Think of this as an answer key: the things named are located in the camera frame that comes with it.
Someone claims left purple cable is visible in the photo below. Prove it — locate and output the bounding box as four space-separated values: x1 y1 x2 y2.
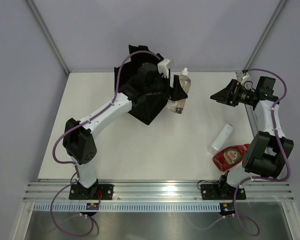
49 50 165 237

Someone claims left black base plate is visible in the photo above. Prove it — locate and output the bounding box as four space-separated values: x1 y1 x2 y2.
68 183 114 201

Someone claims white slotted cable duct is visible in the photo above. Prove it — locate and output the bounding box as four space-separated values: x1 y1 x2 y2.
33 202 221 213

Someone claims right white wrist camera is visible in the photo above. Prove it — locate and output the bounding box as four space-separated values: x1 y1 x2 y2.
235 70 251 86

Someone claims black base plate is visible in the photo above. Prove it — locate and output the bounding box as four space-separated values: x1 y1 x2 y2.
200 183 236 200
68 183 114 201

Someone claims white frosted bottle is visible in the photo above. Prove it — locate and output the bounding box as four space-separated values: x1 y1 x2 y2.
207 124 234 155

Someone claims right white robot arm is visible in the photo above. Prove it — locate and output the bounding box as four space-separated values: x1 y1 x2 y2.
210 76 294 199

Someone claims red dish soap bottle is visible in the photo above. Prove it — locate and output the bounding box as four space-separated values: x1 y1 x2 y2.
212 143 250 172

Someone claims aluminium mounting rail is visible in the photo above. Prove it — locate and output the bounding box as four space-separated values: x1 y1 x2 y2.
23 181 294 202

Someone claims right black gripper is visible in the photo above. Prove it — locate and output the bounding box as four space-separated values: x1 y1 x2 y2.
210 79 255 108

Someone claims amber soap bottle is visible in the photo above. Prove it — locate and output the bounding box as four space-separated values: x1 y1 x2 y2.
166 67 191 114

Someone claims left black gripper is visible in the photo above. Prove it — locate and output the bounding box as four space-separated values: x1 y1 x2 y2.
143 71 187 101

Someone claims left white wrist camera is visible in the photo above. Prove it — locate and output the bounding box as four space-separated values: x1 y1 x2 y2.
157 58 174 79

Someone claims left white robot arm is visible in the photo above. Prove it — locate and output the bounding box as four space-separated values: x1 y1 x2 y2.
62 59 189 200

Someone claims black canvas bag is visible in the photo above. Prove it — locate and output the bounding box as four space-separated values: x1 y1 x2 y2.
114 45 168 125

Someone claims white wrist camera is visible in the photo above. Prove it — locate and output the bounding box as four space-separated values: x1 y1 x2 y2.
235 70 251 86
157 58 174 79

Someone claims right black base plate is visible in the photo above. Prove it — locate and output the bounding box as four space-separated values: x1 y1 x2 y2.
200 183 236 200

